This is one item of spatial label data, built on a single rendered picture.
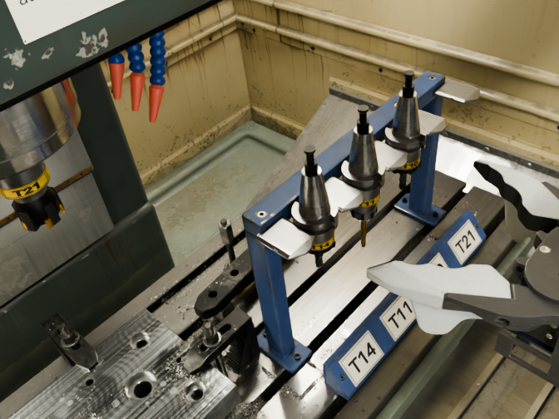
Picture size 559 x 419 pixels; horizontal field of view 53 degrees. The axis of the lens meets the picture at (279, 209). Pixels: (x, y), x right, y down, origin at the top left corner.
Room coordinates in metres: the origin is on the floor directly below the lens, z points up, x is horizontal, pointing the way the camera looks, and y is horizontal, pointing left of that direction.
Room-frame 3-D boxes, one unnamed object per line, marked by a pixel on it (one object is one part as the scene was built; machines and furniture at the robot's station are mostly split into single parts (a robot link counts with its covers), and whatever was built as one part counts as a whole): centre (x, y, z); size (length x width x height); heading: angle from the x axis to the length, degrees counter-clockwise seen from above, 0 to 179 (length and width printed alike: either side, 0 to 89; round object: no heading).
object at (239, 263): (0.72, 0.08, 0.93); 0.26 x 0.05 x 0.06; 137
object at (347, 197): (0.59, -0.09, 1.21); 0.07 x 0.05 x 0.01; 42
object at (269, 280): (0.56, 0.03, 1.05); 0.10 x 0.05 x 0.30; 42
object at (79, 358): (0.56, 0.37, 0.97); 0.13 x 0.03 x 0.15; 42
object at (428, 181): (0.85, -0.30, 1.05); 0.10 x 0.05 x 0.30; 42
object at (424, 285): (0.23, -0.10, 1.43); 0.09 x 0.03 x 0.06; 78
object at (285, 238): (0.52, -0.01, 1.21); 0.07 x 0.05 x 0.01; 42
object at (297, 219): (0.55, -0.05, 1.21); 0.06 x 0.06 x 0.03
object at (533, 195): (0.31, -0.18, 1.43); 0.09 x 0.03 x 0.06; 6
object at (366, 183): (0.63, -0.13, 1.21); 0.06 x 0.06 x 0.03
